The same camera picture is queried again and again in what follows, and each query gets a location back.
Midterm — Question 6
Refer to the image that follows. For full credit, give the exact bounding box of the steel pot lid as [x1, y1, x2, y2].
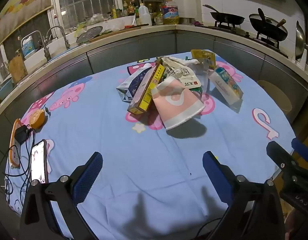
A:
[295, 20, 308, 63]

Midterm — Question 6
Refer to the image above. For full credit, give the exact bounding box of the blue white packet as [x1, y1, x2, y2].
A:
[22, 36, 35, 57]

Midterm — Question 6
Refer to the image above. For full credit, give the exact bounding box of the smartphone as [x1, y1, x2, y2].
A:
[30, 139, 48, 184]

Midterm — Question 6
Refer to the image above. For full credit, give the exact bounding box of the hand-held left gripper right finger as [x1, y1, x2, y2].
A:
[203, 151, 286, 240]

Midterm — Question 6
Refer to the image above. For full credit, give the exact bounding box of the colourful printed white carton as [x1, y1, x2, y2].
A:
[208, 66, 244, 105]

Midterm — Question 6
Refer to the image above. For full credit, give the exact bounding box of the blue label oil bottle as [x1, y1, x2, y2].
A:
[162, 1, 180, 25]

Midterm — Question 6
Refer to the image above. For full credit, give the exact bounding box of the fruit wall poster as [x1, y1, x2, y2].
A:
[0, 0, 54, 49]

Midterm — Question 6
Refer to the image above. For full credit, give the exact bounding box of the beige round bin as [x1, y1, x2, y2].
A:
[256, 80, 293, 117]

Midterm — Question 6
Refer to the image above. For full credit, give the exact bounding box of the barred window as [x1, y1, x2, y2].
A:
[52, 0, 122, 30]

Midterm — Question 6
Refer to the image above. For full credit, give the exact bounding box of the steel faucet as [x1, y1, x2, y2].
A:
[46, 25, 71, 50]
[21, 31, 52, 61]

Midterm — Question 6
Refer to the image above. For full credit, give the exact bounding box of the white sink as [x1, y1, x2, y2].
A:
[24, 40, 78, 65]

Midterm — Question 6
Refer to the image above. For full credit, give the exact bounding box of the blue cartoon printed blanket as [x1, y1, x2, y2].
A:
[5, 49, 298, 240]

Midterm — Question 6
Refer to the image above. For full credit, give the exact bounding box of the brown yellow cardboard box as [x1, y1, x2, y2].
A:
[127, 63, 166, 115]

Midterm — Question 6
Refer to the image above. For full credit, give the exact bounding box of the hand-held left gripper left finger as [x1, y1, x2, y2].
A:
[20, 152, 103, 240]

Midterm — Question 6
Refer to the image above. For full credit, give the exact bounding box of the orange white power strip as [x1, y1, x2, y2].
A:
[9, 119, 21, 168]

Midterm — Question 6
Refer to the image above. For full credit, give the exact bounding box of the person's right forearm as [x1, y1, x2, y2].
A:
[285, 209, 308, 240]

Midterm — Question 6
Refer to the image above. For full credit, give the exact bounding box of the black charger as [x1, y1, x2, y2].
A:
[14, 125, 30, 144]

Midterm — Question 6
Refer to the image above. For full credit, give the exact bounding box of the blue white carton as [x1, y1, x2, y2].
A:
[116, 66, 157, 103]

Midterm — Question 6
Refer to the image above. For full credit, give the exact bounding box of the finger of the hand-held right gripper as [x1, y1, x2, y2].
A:
[291, 138, 308, 165]
[266, 141, 308, 188]

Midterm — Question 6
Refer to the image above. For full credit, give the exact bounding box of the black frying pan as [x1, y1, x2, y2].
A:
[203, 4, 245, 25]

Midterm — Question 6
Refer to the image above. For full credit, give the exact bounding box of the green packet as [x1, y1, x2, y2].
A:
[186, 87, 204, 99]

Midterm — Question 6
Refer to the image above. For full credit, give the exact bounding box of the orange fruit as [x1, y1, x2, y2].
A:
[29, 109, 46, 130]

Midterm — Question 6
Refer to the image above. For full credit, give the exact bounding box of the blue basin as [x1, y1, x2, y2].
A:
[0, 77, 14, 100]

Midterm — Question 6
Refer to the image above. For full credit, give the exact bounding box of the wooden cutting board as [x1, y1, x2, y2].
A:
[7, 52, 28, 84]

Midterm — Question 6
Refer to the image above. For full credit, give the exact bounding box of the white snack bag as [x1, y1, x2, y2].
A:
[161, 56, 203, 90]

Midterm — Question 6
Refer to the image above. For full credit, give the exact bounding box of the yellow packet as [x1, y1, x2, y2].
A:
[191, 49, 216, 70]

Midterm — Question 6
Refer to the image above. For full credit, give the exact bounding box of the black cable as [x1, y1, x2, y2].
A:
[0, 127, 36, 210]

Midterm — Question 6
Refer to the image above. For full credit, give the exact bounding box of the black wok with lid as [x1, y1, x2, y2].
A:
[249, 8, 288, 42]

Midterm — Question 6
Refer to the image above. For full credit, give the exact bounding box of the round grey lid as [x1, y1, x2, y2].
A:
[76, 26, 104, 44]

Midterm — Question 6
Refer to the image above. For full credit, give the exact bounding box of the gas stove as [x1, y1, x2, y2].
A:
[214, 21, 289, 57]

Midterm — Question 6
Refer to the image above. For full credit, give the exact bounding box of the white plastic jug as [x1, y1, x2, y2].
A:
[138, 3, 152, 27]

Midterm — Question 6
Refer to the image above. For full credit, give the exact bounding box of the row of condiment bottles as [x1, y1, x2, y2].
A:
[107, 0, 139, 19]

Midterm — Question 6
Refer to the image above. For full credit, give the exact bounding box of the clear plastic bottle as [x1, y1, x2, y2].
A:
[194, 62, 214, 93]

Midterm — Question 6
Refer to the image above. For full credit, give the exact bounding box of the pink white paper cup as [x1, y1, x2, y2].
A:
[151, 76, 206, 130]

